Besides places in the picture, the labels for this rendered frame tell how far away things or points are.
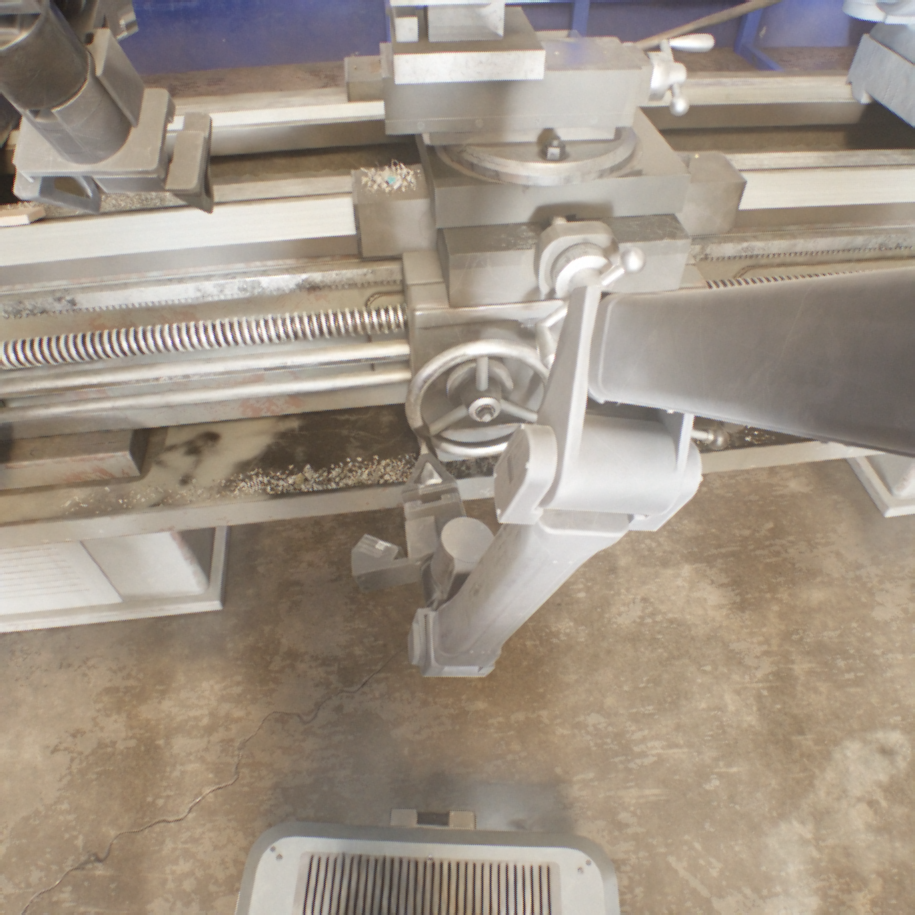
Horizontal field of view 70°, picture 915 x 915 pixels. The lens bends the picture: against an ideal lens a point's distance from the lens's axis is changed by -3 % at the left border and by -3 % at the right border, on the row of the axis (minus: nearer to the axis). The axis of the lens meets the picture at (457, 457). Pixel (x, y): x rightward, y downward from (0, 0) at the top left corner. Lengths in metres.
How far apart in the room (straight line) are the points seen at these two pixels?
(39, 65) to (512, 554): 0.42
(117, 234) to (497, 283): 0.52
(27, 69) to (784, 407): 0.43
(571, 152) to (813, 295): 0.67
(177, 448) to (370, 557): 0.61
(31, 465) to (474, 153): 0.89
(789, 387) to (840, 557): 1.56
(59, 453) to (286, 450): 0.38
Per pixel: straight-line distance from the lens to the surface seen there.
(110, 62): 0.53
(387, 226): 0.96
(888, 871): 1.53
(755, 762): 1.48
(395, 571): 0.80
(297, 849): 1.10
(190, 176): 0.54
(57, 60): 0.49
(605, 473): 0.39
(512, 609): 0.55
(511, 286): 0.87
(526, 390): 0.99
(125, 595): 1.60
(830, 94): 1.58
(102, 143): 0.53
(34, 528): 1.26
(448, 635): 0.66
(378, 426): 1.27
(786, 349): 0.25
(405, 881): 1.07
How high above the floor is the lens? 1.32
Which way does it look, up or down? 49 degrees down
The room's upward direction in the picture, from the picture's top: straight up
